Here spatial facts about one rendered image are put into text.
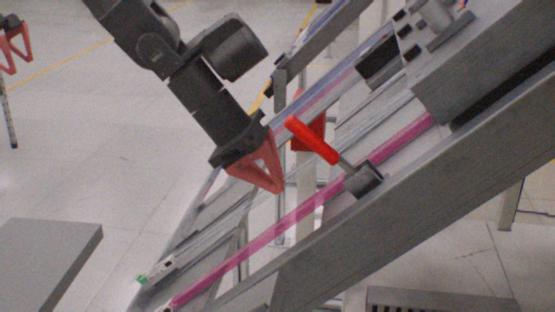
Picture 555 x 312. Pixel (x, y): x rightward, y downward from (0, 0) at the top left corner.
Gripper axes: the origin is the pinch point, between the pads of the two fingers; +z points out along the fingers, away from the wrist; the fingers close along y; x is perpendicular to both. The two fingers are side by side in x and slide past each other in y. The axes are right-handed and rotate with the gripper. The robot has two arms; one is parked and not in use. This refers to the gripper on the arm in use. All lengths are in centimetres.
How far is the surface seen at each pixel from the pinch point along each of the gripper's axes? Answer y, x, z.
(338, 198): -13.2, -10.4, 0.5
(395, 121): -4.0, -18.3, -0.2
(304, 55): 124, 15, 4
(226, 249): -4.3, 10.0, 2.5
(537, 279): 27, -18, 55
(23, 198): 138, 175, -20
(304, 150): 79, 22, 21
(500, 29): -17.3, -31.7, -6.7
